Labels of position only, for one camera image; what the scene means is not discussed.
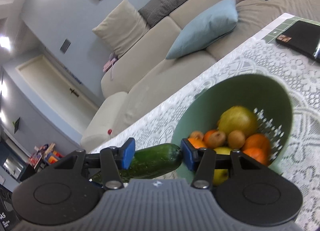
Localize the orange mandarin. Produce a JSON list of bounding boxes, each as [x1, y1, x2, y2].
[[203, 129, 217, 146], [242, 133, 271, 155], [242, 147, 268, 166], [188, 137, 206, 149]]

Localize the yellow-green apple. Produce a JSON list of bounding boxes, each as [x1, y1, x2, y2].
[[212, 146, 234, 187]]

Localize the small brown longan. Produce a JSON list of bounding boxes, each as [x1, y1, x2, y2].
[[189, 131, 204, 141], [207, 131, 226, 149], [227, 130, 246, 149]]

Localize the green cucumber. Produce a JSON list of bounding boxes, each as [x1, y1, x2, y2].
[[89, 143, 183, 184]]

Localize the large yellow-green pear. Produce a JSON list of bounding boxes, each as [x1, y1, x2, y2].
[[217, 106, 258, 137]]

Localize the stacked colourful stools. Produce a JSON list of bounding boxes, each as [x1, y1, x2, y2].
[[44, 150, 63, 164]]

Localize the white door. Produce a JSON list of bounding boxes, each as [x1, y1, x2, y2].
[[16, 55, 98, 135]]

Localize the dark dining table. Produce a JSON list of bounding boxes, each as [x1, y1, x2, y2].
[[18, 143, 66, 183]]

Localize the green colander bowl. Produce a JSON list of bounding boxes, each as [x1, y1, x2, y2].
[[171, 74, 293, 174]]

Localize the pink item on sofa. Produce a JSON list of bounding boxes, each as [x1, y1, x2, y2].
[[103, 53, 118, 72]]

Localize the beige sofa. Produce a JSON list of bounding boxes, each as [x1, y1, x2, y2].
[[80, 0, 319, 151]]

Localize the white lace tablecloth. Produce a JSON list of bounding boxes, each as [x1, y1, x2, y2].
[[89, 12, 320, 231]]

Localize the beige cushion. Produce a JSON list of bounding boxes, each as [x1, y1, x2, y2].
[[92, 0, 150, 57]]

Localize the light blue cushion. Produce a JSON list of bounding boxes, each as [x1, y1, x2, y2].
[[166, 0, 238, 59]]

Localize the green cutting mat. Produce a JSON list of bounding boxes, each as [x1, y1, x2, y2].
[[258, 16, 319, 43]]

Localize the silver pen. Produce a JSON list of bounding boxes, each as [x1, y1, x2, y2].
[[313, 43, 320, 59]]

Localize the black notebook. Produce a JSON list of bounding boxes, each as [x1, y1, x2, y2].
[[276, 21, 320, 63]]

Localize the grey cushion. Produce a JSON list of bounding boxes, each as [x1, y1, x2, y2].
[[139, 0, 187, 28]]

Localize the grey wall switch panel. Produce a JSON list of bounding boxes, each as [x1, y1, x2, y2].
[[60, 39, 71, 54]]

